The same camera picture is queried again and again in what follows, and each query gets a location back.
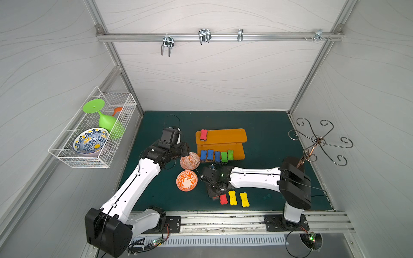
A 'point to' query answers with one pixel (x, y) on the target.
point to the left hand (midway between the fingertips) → (186, 148)
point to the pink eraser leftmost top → (203, 136)
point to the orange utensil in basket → (116, 109)
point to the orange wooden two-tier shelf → (223, 141)
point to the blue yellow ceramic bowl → (90, 141)
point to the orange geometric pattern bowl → (190, 162)
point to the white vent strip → (218, 240)
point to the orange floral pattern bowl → (186, 180)
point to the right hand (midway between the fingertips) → (210, 192)
